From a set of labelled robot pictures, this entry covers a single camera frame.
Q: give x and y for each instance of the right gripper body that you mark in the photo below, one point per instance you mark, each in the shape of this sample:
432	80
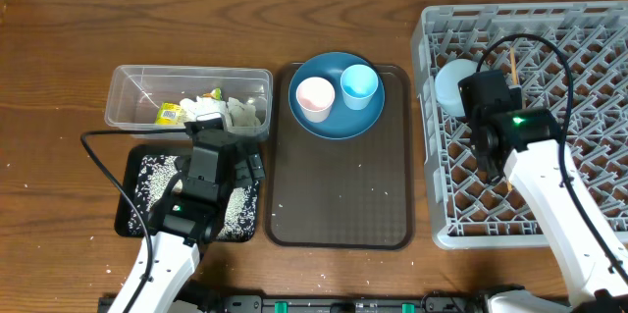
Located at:
486	163

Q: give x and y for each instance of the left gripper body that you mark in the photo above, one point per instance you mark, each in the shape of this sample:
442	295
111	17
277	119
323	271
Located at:
243	174

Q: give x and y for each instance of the light blue bowl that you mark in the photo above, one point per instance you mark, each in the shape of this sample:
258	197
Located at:
446	85

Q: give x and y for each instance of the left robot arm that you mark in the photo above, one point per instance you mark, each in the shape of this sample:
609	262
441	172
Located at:
189	214

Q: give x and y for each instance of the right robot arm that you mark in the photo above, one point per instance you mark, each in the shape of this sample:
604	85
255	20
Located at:
522	146

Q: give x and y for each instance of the black waste tray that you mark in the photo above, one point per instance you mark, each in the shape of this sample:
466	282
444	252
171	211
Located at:
150	168

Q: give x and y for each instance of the grey dishwasher rack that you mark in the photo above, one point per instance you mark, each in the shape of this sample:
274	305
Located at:
571	58

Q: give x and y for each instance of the crumpled white paper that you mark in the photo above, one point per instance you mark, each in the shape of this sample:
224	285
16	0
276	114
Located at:
236	114

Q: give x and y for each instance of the yellow green wrapper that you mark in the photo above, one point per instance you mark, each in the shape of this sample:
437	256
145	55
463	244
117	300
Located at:
170	114

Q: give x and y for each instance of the clear plastic bin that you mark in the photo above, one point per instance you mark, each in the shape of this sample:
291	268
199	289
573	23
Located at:
138	92

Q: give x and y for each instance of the brown serving tray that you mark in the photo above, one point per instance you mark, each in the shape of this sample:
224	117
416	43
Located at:
353	193

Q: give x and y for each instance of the pink cup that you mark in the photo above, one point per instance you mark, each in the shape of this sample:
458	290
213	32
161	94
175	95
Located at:
315	97

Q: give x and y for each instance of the dark blue plate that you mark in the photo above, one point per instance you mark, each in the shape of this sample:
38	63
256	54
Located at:
342	122

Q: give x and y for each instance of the light blue cup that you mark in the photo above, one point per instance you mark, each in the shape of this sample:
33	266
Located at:
358	84

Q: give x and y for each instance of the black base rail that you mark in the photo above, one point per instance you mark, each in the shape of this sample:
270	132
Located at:
258	304

